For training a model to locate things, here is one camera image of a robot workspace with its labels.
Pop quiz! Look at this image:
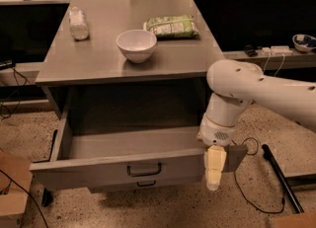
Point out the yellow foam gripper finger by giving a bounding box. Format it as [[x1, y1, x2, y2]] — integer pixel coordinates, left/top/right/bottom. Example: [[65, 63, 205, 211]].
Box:
[[204, 145, 227, 190]]

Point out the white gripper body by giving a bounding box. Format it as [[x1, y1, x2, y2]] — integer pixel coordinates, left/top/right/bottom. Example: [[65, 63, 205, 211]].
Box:
[[198, 114, 235, 146]]

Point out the grey top drawer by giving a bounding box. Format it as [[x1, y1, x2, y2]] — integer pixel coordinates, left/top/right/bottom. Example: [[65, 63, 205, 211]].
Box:
[[29, 87, 249, 191]]

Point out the grey drawer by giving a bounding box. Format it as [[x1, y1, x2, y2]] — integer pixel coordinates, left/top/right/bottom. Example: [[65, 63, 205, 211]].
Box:
[[88, 176, 203, 193], [29, 87, 249, 191]]

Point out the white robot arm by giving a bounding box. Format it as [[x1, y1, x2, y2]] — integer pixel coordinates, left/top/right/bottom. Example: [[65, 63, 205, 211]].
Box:
[[198, 59, 316, 190]]

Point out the grey metal drawer cabinet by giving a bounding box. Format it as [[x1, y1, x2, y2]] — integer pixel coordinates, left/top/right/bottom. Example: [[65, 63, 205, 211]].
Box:
[[35, 0, 225, 194]]

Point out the grey bottom drawer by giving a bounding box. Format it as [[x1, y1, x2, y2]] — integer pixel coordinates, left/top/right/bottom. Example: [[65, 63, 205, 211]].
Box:
[[88, 176, 203, 193]]

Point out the black bar right floor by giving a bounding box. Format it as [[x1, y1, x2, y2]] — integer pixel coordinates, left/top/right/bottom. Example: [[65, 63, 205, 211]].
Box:
[[262, 144, 304, 213]]

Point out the black remote device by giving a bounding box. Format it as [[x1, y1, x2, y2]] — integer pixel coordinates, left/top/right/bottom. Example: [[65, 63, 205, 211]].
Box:
[[244, 44, 258, 57]]

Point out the white power strip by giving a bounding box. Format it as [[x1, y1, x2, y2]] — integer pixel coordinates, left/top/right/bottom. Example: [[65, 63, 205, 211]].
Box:
[[262, 45, 292, 55]]

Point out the brown cardboard box right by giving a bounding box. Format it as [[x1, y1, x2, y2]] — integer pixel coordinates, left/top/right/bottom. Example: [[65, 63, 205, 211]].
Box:
[[274, 211, 316, 228]]

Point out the brown cardboard box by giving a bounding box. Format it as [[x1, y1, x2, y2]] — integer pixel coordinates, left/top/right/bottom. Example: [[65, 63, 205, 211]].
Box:
[[0, 151, 33, 228], [274, 211, 316, 228]]

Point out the white ceramic bowl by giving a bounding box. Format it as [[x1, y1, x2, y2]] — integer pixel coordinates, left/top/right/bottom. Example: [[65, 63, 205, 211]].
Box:
[[117, 30, 157, 63]]

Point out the green snack bag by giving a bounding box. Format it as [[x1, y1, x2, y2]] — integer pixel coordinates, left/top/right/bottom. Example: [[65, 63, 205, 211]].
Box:
[[143, 15, 199, 38]]

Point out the blue patterned bowl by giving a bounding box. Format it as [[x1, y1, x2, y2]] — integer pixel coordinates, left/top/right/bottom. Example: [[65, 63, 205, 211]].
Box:
[[292, 34, 316, 52]]

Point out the clear plastic bottle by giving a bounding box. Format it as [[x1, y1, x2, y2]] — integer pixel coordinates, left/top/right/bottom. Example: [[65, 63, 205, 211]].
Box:
[[69, 7, 89, 40]]

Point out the brown cardboard box left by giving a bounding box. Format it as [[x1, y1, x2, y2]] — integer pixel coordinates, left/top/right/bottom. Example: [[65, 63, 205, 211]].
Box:
[[0, 151, 33, 228]]

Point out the black floor cable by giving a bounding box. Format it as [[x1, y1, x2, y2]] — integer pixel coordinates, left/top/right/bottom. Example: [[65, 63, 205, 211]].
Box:
[[232, 136, 286, 215]]

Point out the black cable left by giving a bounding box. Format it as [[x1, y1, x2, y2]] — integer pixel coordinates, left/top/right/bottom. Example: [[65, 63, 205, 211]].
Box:
[[0, 66, 31, 120]]

